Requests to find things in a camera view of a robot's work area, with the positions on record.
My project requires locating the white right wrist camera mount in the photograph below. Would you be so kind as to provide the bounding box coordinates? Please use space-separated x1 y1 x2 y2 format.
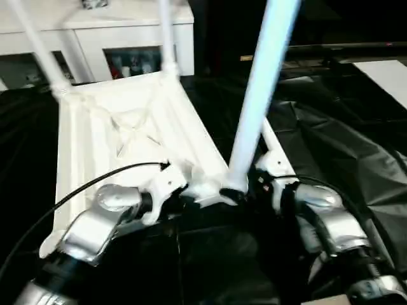
254 150 300 214

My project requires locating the white plastic table top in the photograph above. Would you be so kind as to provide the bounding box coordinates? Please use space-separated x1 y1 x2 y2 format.
38 70 252 259

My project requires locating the tall black cabinet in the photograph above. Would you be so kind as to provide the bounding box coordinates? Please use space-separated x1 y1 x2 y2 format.
192 0 265 76

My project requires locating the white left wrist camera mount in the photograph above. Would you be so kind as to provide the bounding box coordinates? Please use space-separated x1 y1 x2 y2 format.
142 161 189 227

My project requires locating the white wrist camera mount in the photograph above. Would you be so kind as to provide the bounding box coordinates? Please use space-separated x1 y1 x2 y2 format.
142 161 189 227
254 150 300 214

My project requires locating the patterned mug on cabinet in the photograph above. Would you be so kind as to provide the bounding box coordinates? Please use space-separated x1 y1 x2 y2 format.
81 0 111 10

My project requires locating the white cabinet with glass doors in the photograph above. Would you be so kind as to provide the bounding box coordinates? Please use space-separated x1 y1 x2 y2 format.
0 0 195 92

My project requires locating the black horizontal bar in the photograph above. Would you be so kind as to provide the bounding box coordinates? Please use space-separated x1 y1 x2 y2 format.
287 42 407 52

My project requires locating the white plastic table leg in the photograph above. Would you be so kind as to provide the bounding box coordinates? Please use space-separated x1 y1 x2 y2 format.
260 119 293 169
9 0 73 98
157 0 181 79
226 0 303 195

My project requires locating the white flat board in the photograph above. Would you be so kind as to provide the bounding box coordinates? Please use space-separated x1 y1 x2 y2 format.
354 58 407 111

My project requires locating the black plastic mat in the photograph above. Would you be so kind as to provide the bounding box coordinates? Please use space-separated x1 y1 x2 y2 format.
0 62 407 305

